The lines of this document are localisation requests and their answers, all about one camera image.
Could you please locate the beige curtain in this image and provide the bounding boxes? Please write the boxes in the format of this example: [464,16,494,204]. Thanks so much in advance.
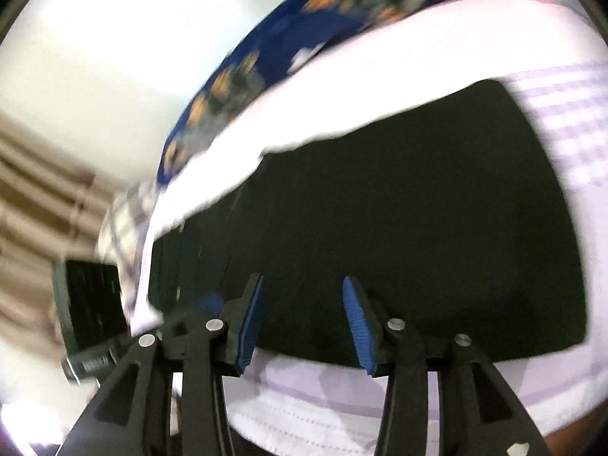
[0,114,119,338]

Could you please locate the blue orange patterned blanket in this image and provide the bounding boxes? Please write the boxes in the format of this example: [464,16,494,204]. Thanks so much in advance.
[156,0,516,186]

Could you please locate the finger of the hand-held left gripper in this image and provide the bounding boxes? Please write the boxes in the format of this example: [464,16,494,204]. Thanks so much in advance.
[159,293,226,338]

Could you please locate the black pants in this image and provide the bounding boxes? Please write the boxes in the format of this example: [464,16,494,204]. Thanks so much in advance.
[148,78,590,370]

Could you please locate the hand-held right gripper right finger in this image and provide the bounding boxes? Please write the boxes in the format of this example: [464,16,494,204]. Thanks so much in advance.
[342,275,554,456]

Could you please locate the checked grey white cloth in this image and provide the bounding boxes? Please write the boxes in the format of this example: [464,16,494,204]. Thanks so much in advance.
[95,180,162,309]

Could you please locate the pink purple bed sheet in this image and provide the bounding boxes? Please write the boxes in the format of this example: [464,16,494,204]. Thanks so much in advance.
[128,0,608,456]

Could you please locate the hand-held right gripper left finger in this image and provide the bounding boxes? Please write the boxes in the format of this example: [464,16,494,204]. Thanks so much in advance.
[57,273,264,456]

